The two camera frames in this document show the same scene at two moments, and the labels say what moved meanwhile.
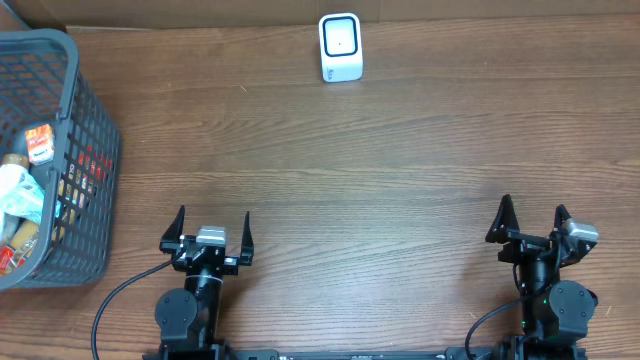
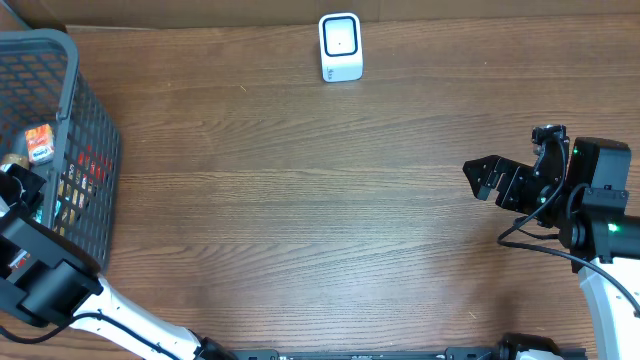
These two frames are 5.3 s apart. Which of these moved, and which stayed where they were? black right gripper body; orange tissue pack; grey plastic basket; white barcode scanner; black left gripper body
Moved: black right gripper body; black left gripper body
Stayed: orange tissue pack; white barcode scanner; grey plastic basket
